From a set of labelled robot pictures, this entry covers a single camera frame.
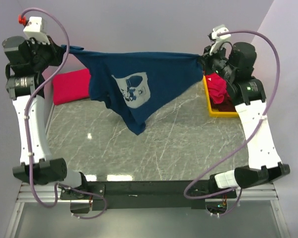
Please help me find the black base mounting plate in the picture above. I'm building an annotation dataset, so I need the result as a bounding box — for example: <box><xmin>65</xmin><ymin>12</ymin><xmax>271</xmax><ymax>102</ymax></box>
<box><xmin>59</xmin><ymin>180</ymin><xmax>238</xmax><ymax>211</ymax></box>

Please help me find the yellow plastic bin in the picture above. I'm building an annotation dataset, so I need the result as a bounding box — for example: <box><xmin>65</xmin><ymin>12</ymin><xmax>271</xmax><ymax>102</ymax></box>
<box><xmin>202</xmin><ymin>76</ymin><xmax>239</xmax><ymax>118</ymax></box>

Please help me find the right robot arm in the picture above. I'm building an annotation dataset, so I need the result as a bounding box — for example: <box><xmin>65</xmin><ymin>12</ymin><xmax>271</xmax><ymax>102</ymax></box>
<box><xmin>200</xmin><ymin>42</ymin><xmax>291</xmax><ymax>198</ymax></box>

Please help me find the blue t-shirt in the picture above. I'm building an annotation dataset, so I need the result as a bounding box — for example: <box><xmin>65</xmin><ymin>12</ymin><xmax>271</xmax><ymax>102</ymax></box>
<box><xmin>69</xmin><ymin>46</ymin><xmax>203</xmax><ymax>135</ymax></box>

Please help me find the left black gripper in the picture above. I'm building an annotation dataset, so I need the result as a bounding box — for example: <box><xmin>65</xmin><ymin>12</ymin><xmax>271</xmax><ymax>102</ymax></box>
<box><xmin>25</xmin><ymin>35</ymin><xmax>64</xmax><ymax>73</ymax></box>

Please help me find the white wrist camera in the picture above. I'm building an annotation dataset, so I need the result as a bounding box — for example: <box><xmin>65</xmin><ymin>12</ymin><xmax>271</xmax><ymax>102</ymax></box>
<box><xmin>18</xmin><ymin>15</ymin><xmax>50</xmax><ymax>45</ymax></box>
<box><xmin>209</xmin><ymin>24</ymin><xmax>231</xmax><ymax>55</ymax></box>

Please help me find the dark red t-shirt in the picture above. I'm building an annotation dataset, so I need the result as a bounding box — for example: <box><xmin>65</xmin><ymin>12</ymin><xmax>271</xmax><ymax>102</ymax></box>
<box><xmin>210</xmin><ymin>97</ymin><xmax>236</xmax><ymax>113</ymax></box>

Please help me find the crumpled pink t-shirt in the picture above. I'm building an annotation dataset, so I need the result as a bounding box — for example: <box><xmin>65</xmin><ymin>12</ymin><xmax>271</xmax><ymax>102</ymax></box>
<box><xmin>206</xmin><ymin>73</ymin><xmax>229</xmax><ymax>104</ymax></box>

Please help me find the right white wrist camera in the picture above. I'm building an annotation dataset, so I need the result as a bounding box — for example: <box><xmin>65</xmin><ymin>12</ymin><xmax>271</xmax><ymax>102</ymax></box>
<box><xmin>209</xmin><ymin>24</ymin><xmax>231</xmax><ymax>55</ymax></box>

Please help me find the aluminium rail frame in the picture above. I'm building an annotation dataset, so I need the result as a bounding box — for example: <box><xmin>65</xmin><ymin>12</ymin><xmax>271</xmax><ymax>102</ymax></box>
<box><xmin>5</xmin><ymin>184</ymin><xmax>290</xmax><ymax>238</ymax></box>

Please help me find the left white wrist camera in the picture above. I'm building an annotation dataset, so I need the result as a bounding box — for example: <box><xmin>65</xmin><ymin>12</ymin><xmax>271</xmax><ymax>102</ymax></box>
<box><xmin>18</xmin><ymin>15</ymin><xmax>50</xmax><ymax>45</ymax></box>

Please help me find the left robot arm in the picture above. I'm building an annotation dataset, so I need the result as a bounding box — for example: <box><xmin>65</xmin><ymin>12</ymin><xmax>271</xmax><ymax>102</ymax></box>
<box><xmin>2</xmin><ymin>36</ymin><xmax>89</xmax><ymax>199</ymax></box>

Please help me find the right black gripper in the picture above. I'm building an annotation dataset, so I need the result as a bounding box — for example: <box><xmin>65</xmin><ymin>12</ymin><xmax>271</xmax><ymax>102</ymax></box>
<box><xmin>198</xmin><ymin>42</ymin><xmax>237</xmax><ymax>82</ymax></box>

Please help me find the folded pink t-shirt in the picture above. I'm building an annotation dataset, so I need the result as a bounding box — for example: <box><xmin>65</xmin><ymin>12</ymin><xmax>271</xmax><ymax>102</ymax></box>
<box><xmin>52</xmin><ymin>68</ymin><xmax>90</xmax><ymax>105</ymax></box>

